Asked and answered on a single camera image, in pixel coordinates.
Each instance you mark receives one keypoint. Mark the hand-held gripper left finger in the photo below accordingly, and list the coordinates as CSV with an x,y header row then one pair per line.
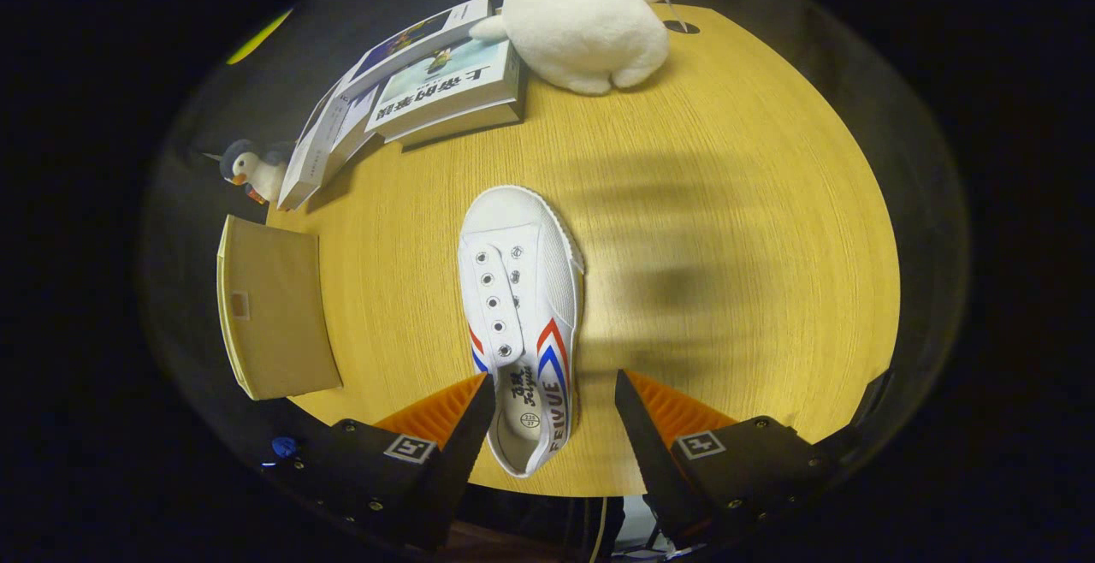
x,y
466,443

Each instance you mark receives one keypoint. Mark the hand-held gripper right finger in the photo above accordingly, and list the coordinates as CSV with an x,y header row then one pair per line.
x,y
642,443

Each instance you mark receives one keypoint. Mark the white canvas shoe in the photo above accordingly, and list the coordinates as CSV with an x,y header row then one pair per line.
x,y
522,289

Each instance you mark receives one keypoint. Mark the beige fabric storage box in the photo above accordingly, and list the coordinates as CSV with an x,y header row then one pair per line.
x,y
282,315

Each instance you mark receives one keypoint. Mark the small blue object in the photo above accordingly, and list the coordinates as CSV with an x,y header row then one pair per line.
x,y
284,447

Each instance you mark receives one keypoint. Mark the white portrait cover book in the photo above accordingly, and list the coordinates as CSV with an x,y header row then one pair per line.
x,y
308,161

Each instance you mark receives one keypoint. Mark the plain white book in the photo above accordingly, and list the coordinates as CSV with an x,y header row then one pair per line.
x,y
355,131

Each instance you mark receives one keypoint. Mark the grey penguin plush toy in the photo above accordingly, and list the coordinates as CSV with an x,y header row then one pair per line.
x,y
257,171

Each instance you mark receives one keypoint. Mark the pale teal cover book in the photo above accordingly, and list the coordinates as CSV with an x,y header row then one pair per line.
x,y
445,92

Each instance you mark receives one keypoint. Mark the blue picture cover book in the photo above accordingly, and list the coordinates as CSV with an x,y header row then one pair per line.
x,y
411,37

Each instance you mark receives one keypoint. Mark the white duck plush toy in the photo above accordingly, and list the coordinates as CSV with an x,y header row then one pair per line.
x,y
582,28

